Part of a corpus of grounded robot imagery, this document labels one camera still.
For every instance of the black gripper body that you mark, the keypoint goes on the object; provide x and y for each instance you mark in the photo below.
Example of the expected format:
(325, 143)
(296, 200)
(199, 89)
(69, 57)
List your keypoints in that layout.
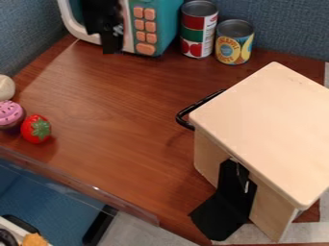
(96, 16)

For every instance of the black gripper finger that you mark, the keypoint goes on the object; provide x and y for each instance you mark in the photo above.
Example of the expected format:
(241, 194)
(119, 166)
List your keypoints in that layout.
(111, 43)

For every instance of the teal toy microwave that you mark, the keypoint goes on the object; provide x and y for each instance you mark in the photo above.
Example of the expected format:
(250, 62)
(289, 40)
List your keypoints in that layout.
(158, 25)

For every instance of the red and green can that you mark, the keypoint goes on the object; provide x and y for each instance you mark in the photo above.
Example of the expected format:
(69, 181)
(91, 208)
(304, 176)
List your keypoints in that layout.
(198, 35)

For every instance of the red toy strawberry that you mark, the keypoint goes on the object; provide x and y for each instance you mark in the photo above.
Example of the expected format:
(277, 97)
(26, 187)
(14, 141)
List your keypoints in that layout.
(36, 129)

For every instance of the white toy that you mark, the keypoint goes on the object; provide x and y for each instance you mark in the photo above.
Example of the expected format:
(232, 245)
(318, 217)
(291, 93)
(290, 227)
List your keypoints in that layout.
(5, 88)

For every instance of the yellow and blue can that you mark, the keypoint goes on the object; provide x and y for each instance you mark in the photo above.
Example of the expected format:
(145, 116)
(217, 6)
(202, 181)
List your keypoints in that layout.
(233, 46)

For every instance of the purple toy cupcake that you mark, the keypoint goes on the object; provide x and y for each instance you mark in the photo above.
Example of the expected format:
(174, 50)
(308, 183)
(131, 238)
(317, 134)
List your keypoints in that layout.
(10, 113)

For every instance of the light wooden cabinet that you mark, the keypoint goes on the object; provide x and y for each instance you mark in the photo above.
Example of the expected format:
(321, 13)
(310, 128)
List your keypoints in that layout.
(270, 125)

